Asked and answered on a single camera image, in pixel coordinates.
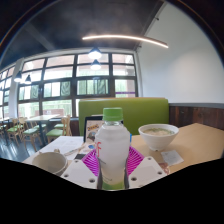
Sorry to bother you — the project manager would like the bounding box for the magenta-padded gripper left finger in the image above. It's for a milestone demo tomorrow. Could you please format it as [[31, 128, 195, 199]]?
[[60, 147, 101, 190]]

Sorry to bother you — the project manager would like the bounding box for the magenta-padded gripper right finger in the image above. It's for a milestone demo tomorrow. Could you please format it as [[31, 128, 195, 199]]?
[[125, 145, 167, 190]]

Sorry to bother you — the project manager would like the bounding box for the white green-capped drink bottle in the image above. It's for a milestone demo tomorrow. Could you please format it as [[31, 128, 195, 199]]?
[[94, 107, 132, 191]]

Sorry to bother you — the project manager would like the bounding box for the clear plastic wrapper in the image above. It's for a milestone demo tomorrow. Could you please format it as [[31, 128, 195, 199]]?
[[160, 149, 185, 167]]

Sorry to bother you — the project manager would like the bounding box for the cream ceramic patterned mug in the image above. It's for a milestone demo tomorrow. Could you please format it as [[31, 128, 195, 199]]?
[[31, 151, 69, 177]]

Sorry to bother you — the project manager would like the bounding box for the white ceramic bowl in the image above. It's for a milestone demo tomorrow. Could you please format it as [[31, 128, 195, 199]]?
[[138, 123, 180, 152]]

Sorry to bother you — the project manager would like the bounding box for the white paper sheet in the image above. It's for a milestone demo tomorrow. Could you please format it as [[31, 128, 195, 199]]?
[[43, 135, 95, 156]]

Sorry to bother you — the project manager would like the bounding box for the black-framed picture stand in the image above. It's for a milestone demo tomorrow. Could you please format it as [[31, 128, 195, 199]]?
[[83, 114, 111, 143]]

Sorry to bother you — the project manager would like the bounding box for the group of green-seated wooden chairs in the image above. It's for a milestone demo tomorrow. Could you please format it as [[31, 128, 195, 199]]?
[[0, 114, 73, 151]]

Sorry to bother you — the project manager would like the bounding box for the green upholstered bench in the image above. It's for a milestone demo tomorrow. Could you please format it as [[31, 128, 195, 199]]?
[[78, 97, 170, 136]]

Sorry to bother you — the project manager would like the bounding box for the light wooden dining table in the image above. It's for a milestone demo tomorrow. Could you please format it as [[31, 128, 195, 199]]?
[[25, 114, 61, 146]]

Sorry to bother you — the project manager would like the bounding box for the large black-framed window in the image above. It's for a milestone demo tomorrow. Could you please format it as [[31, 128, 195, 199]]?
[[0, 51, 139, 119]]

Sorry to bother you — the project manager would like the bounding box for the group of pendant lamps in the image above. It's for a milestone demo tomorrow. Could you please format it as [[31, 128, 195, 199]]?
[[12, 46, 103, 85]]

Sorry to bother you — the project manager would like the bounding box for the long curved ceiling light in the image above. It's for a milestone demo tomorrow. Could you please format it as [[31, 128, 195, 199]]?
[[81, 34, 170, 49]]

